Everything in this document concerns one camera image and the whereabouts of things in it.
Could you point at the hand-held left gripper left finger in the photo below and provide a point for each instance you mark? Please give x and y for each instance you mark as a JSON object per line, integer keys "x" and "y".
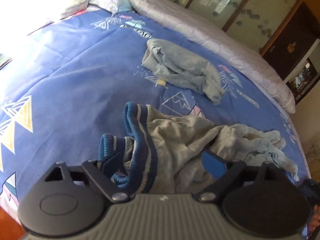
{"x": 111, "y": 163}

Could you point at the grey-blue crumpled pants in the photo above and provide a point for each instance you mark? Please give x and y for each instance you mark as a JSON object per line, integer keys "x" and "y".
{"x": 185, "y": 67}

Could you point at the person's dark blue clothing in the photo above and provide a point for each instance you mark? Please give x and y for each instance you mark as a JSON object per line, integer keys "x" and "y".
{"x": 310, "y": 192}

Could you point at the blue printed bed sheet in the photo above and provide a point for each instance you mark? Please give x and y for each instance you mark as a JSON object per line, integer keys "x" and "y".
{"x": 82, "y": 67}

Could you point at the pale lilac quilt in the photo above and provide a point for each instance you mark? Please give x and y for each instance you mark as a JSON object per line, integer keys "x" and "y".
{"x": 200, "y": 27}

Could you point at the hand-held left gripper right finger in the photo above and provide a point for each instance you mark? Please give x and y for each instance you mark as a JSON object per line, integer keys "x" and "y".
{"x": 212, "y": 165}

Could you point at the grey pants with blue waistband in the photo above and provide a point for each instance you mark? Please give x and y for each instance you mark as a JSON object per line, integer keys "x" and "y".
{"x": 175, "y": 140}

